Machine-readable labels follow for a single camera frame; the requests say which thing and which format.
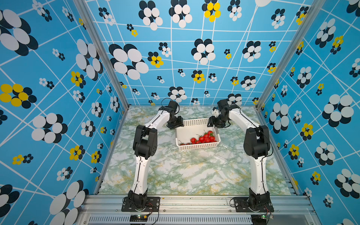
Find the white perforated plastic basket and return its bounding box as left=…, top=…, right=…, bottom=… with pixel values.
left=175, top=118, right=221, bottom=150

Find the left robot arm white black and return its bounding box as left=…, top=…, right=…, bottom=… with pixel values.
left=127, top=106, right=183, bottom=210

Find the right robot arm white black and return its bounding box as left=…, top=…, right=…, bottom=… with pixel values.
left=207, top=99, right=274, bottom=212

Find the red strawberry cluster centre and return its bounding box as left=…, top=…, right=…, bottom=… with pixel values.
left=199, top=134, right=211, bottom=143

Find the green circuit board left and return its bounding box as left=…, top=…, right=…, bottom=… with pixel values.
left=129, top=215, right=148, bottom=223

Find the circuit board right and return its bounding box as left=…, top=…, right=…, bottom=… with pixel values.
left=251, top=214, right=274, bottom=225

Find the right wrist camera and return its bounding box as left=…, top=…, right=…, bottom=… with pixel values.
left=217, top=99, right=229, bottom=111

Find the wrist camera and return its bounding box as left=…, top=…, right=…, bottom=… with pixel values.
left=167, top=100, right=180, bottom=114
left=217, top=99, right=229, bottom=111

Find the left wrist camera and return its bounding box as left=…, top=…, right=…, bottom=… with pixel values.
left=167, top=100, right=180, bottom=114

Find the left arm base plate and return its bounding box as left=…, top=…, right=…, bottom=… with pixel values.
left=121, top=196, right=160, bottom=212

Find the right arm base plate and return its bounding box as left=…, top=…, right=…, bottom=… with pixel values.
left=230, top=196, right=274, bottom=213

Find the aluminium front frame rail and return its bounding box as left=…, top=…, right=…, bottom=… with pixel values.
left=76, top=195, right=321, bottom=225

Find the right aluminium corner post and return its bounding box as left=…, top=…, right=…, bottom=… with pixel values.
left=256, top=0, right=326, bottom=111

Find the aluminium corner post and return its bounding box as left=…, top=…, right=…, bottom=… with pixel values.
left=74, top=0, right=129, bottom=112
left=256, top=0, right=326, bottom=111

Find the left aluminium corner post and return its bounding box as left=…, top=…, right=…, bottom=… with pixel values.
left=74, top=0, right=129, bottom=112

